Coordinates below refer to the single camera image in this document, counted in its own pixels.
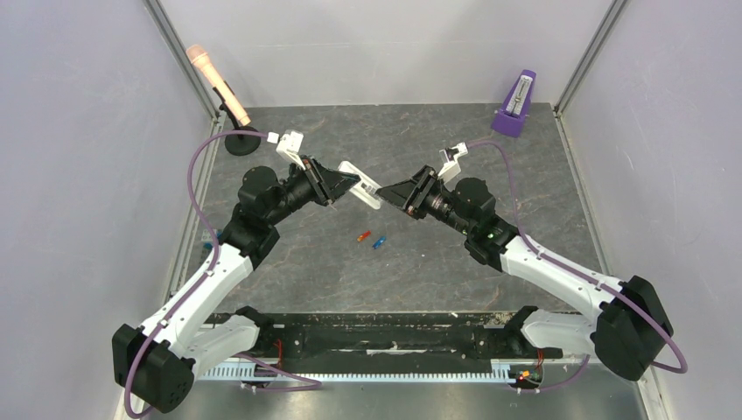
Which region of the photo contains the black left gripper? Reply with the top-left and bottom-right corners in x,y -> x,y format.
266,156 -> 361,227

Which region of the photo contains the white remote control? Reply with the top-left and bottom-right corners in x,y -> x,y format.
338,161 -> 382,210

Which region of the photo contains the red orange battery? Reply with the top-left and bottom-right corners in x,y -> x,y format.
356,231 -> 371,242

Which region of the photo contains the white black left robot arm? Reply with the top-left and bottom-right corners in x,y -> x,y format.
112,156 -> 361,418

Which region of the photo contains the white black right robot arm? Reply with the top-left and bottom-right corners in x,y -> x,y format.
377,166 -> 674,382

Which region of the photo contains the blue battery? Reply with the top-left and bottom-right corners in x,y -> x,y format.
372,236 -> 387,249

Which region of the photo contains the black microphone stand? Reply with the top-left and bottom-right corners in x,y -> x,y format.
213,87 -> 261,157

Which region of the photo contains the purple metronome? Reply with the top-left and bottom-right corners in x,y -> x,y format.
491,69 -> 537,138

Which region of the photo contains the pink microphone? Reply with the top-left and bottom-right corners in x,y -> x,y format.
186,45 -> 251,127

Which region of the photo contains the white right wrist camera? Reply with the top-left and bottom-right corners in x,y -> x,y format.
437,142 -> 468,184

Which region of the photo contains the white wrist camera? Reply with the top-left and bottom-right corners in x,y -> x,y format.
266,129 -> 305,171
437,142 -> 468,184

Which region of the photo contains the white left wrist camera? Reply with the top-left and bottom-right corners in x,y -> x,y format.
266,129 -> 305,171

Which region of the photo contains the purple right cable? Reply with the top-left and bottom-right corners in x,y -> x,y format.
466,138 -> 690,396

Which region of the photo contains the purple cable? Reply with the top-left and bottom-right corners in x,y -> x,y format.
466,138 -> 690,396
122,129 -> 323,419

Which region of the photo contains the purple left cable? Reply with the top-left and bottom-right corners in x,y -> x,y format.
122,129 -> 323,419

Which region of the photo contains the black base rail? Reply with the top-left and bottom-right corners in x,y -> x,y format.
236,306 -> 564,374

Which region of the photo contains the white toothed cable strip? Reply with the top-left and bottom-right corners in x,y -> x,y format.
199,358 -> 515,384

